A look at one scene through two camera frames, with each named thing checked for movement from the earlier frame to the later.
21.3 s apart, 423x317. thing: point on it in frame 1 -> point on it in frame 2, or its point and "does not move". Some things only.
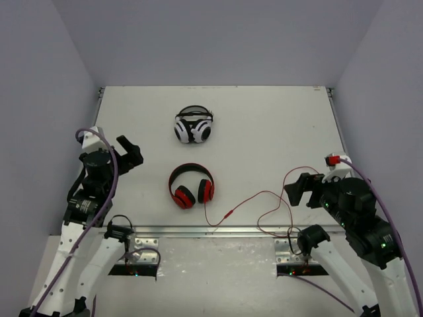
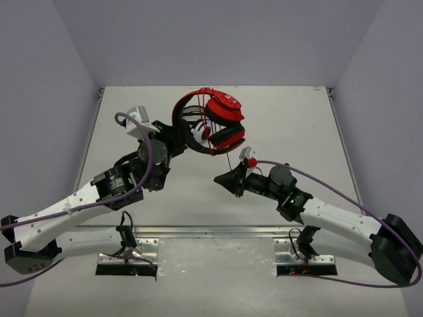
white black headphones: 193,124 does not move
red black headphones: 184,196 -> 211,119
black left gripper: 125,158 -> 178,139
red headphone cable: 267,212 -> 209,140
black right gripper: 307,182 -> 234,180
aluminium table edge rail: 173,232 does not move
